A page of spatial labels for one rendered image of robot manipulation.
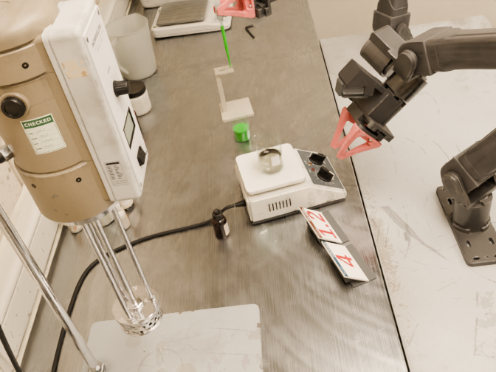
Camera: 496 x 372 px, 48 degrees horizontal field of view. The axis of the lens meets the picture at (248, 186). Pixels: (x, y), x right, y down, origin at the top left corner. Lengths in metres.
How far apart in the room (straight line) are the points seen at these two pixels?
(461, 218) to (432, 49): 0.32
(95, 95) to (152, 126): 0.92
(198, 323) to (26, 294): 0.32
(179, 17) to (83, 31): 1.37
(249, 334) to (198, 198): 0.38
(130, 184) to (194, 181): 0.65
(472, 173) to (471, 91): 0.50
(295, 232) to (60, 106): 0.64
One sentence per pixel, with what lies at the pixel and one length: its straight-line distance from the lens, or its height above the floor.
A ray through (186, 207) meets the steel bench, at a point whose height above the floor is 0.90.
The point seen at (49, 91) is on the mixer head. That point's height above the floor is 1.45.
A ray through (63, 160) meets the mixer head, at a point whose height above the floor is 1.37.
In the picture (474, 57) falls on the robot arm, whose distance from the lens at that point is 0.89.
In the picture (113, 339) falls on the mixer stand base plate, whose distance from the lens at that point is 1.01.
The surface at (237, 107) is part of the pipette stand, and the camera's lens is 1.44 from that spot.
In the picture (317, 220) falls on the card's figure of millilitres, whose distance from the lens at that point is 1.07.
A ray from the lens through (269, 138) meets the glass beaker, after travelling 1.09.
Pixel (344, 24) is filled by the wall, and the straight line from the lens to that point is 2.61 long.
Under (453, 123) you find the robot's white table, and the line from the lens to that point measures 1.35.
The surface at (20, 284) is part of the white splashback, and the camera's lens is 1.07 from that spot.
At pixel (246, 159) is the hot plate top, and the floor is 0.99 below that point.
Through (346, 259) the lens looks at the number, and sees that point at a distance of 1.01.
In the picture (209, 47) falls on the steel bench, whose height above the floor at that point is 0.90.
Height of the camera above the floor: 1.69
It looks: 41 degrees down
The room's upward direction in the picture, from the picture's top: 11 degrees counter-clockwise
